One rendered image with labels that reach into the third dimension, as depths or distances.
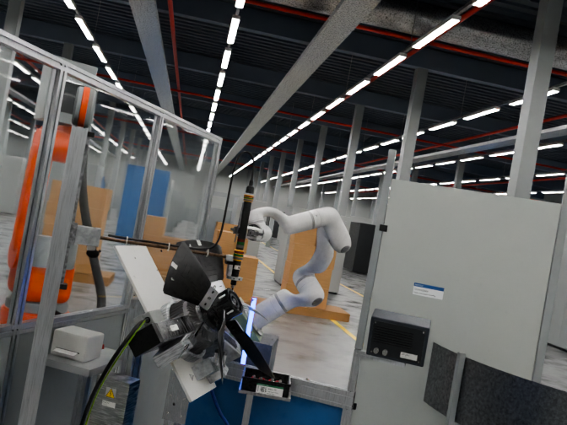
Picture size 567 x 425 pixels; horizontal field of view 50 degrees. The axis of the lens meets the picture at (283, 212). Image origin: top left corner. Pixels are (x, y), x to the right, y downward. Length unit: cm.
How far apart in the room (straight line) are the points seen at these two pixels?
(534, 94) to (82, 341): 781
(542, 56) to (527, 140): 122
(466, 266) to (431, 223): 36
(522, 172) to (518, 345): 518
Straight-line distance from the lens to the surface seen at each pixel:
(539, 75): 952
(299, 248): 1075
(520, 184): 920
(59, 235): 247
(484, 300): 427
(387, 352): 283
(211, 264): 263
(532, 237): 429
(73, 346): 271
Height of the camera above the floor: 158
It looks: 1 degrees up
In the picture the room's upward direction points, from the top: 10 degrees clockwise
